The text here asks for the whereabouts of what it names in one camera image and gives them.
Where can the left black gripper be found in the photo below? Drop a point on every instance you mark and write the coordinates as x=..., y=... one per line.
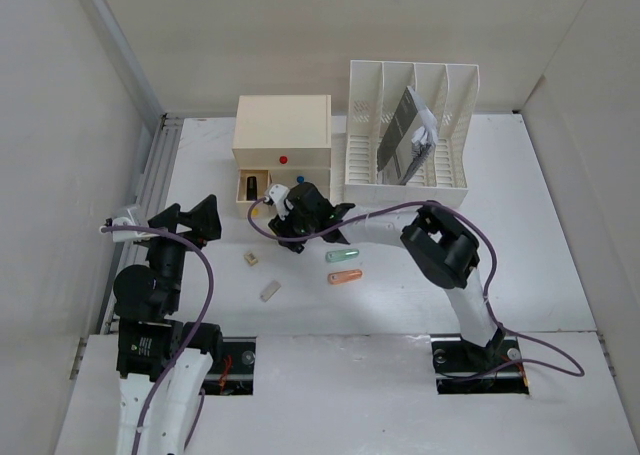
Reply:
x=206, y=226

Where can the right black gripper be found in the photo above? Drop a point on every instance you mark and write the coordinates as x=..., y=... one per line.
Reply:
x=282, y=228

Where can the yellow highlighter marker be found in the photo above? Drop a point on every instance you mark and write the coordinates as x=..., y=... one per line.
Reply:
x=251, y=188

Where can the cream drawer cabinet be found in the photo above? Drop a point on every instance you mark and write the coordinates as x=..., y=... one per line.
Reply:
x=282, y=139

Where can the grey setup guide booklet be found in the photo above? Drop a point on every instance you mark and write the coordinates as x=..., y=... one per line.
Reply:
x=410, y=137

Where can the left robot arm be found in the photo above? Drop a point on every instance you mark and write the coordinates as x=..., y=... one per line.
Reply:
x=162, y=363

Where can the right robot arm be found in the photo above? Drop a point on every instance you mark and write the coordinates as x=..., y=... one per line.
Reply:
x=444, y=250

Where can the green correction tape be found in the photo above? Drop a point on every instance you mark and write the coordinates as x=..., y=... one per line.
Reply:
x=341, y=255

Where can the small yellow eraser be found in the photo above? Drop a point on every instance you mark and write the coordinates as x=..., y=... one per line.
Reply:
x=250, y=258

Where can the white rectangular eraser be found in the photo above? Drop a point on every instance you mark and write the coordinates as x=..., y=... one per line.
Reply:
x=269, y=291

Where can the orange correction tape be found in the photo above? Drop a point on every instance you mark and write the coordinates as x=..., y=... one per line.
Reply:
x=342, y=277

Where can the white file organizer rack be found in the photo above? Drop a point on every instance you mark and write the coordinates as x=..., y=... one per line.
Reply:
x=375, y=89

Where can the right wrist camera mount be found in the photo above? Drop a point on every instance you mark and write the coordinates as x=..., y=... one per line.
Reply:
x=276, y=196

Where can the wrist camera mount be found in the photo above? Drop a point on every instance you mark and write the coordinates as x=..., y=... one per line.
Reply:
x=276, y=196
x=127, y=216

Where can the aluminium rail frame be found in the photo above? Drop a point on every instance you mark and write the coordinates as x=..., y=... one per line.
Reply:
x=150, y=194

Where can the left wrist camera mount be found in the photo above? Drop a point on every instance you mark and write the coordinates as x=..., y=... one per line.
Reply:
x=127, y=216

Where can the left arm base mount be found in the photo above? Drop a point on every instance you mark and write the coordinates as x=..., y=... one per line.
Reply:
x=232, y=373

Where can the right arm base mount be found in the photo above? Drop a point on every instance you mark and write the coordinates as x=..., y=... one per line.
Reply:
x=462, y=368

